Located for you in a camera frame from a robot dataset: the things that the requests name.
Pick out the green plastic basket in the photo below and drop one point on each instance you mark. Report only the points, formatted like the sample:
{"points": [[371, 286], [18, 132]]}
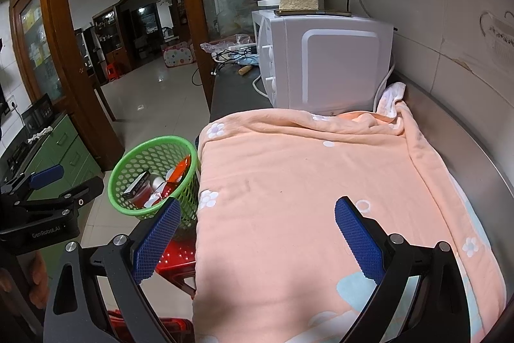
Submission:
{"points": [[188, 202]]}

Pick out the green base cabinet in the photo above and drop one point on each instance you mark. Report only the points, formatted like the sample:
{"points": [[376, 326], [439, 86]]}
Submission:
{"points": [[68, 150]]}

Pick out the black countertop appliance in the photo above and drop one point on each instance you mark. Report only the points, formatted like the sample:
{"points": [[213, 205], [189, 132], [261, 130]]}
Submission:
{"points": [[38, 112]]}

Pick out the small red stool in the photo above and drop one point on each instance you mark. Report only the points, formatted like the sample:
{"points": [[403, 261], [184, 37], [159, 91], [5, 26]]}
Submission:
{"points": [[112, 71]]}

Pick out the red plastic stool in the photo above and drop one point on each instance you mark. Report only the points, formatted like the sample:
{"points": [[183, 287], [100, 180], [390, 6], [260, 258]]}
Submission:
{"points": [[176, 327], [176, 254]]}

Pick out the white rag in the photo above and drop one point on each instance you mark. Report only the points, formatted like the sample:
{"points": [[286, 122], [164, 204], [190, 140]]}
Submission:
{"points": [[40, 133]]}

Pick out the peach flower blanket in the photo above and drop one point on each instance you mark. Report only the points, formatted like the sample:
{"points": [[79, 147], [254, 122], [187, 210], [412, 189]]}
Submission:
{"points": [[301, 186]]}

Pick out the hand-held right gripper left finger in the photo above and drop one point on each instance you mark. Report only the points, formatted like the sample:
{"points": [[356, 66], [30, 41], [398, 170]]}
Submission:
{"points": [[158, 238]]}

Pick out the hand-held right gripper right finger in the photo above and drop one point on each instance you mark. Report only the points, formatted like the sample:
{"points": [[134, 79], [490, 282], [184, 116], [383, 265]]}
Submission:
{"points": [[357, 234]]}

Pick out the colourful dotted box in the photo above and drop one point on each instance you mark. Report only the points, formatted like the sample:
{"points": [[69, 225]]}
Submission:
{"points": [[178, 55]]}

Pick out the white microwave oven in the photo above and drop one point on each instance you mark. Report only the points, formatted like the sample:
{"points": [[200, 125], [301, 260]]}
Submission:
{"points": [[341, 61]]}

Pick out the clear plastic bag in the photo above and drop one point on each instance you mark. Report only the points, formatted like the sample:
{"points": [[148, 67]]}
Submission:
{"points": [[213, 45]]}

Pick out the dark display cabinet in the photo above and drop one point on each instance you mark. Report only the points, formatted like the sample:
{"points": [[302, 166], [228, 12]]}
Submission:
{"points": [[110, 37]]}

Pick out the wooden glass door cabinet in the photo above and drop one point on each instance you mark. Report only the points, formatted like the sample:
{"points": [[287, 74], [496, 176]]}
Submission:
{"points": [[52, 45]]}

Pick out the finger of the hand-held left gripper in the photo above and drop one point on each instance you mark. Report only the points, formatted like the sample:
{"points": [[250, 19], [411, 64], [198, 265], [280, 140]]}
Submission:
{"points": [[48, 174], [72, 196]]}

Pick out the wooden door frame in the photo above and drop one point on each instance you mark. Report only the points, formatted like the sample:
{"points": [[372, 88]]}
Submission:
{"points": [[188, 25]]}

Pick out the person's left hand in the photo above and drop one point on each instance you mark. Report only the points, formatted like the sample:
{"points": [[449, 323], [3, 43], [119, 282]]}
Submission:
{"points": [[39, 266]]}

